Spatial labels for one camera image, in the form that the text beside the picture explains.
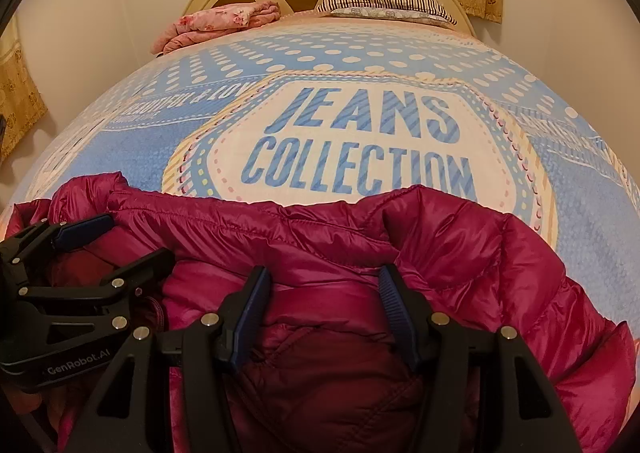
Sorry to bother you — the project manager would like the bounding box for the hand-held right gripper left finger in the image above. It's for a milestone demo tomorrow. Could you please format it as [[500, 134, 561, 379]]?
[[62, 265, 273, 453]]

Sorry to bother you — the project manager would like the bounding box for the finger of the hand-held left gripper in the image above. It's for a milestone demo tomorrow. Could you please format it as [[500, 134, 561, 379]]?
[[16, 247, 176, 309], [0, 213, 115, 281]]

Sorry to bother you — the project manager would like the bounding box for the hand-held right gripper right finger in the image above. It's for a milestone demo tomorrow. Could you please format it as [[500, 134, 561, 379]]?
[[377, 264, 583, 453]]

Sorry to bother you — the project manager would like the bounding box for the magenta puffer jacket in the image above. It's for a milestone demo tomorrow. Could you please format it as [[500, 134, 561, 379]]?
[[0, 172, 638, 453]]

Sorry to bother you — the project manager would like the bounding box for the wide beige floral curtain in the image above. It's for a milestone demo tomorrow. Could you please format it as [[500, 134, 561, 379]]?
[[0, 16, 49, 163]]

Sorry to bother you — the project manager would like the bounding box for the pink and blue printed blanket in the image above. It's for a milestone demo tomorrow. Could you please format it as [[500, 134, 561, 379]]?
[[0, 17, 640, 349]]

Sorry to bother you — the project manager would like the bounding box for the pink folded floral blanket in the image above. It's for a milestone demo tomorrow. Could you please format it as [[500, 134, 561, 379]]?
[[151, 0, 282, 55]]

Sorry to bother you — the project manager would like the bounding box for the peach bed sheet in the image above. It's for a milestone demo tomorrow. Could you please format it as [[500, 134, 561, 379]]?
[[272, 13, 481, 41]]

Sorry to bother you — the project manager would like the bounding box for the striped pillow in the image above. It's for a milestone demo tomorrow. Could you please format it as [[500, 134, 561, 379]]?
[[315, 0, 458, 28]]

